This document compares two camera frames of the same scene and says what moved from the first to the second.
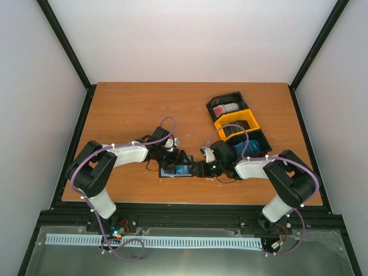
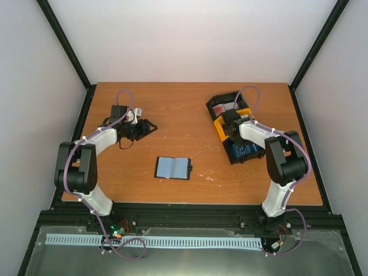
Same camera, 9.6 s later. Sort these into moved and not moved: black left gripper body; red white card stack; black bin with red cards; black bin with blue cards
Moved: black left gripper body
Not moved: black bin with blue cards; black bin with red cards; red white card stack
